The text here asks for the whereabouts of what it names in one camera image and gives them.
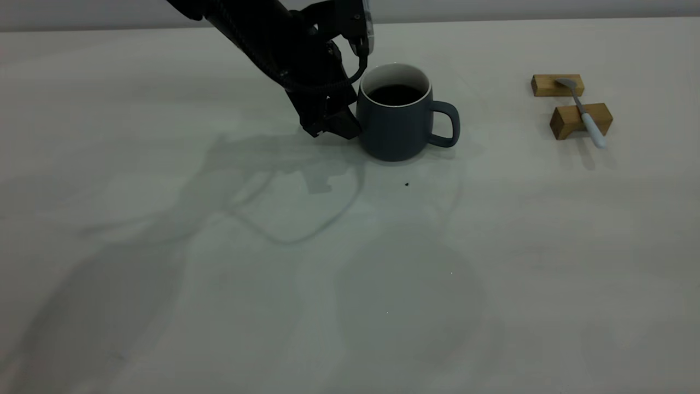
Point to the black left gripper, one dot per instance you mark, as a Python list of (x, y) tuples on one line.
[(322, 82)]

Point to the dark grey mug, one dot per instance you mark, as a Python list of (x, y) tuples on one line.
[(394, 131)]

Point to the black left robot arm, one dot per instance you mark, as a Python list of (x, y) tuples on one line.
[(246, 27)]

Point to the dark coffee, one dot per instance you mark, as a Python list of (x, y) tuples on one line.
[(395, 94)]

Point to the rectangular wooden block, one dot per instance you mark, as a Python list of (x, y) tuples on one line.
[(544, 86)]

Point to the arched wooden block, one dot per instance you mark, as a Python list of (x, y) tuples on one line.
[(566, 119)]

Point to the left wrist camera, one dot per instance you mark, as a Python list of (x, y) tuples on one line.
[(339, 16)]

